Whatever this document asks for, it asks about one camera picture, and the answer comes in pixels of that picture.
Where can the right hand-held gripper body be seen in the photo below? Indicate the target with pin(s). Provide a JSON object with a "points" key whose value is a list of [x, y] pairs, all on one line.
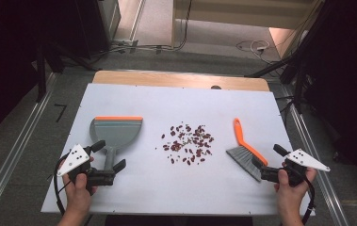
{"points": [[305, 159]]}

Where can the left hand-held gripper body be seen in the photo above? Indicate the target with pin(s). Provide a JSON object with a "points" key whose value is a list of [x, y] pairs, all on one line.
{"points": [[73, 159]]}

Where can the grey dustpan with orange edge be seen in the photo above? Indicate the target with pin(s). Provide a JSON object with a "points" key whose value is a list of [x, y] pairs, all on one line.
{"points": [[116, 133]]}

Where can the pile of red beans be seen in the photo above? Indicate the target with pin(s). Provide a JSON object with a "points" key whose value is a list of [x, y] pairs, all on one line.
{"points": [[188, 144]]}

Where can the person's left hand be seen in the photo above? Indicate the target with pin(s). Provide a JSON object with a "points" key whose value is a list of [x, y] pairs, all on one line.
{"points": [[78, 191]]}

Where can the person's right hand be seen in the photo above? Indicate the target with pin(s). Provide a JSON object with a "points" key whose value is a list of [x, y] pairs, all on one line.
{"points": [[292, 196]]}

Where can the black metal stand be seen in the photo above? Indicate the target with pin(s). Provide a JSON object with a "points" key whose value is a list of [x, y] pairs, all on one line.
{"points": [[298, 91], [41, 75]]}

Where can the white board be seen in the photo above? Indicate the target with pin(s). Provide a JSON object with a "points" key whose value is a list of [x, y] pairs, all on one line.
{"points": [[179, 188]]}

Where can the person's dark clothing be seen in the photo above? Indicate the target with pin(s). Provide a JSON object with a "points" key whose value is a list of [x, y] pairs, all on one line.
{"points": [[179, 221]]}

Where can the dark curtain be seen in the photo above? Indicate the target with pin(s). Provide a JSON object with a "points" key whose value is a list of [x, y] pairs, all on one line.
{"points": [[348, 78], [6, 47]]}

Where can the wooden table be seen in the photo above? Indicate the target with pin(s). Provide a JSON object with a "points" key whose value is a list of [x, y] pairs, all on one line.
{"points": [[173, 79]]}

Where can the grey cabinet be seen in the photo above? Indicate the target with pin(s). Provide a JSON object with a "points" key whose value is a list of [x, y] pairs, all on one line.
{"points": [[110, 15]]}

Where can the light wooden shelf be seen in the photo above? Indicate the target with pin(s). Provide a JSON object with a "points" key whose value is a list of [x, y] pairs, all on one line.
{"points": [[242, 12]]}

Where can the metal floor rail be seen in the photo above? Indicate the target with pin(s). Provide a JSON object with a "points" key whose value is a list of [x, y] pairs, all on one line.
{"points": [[16, 150], [320, 175]]}

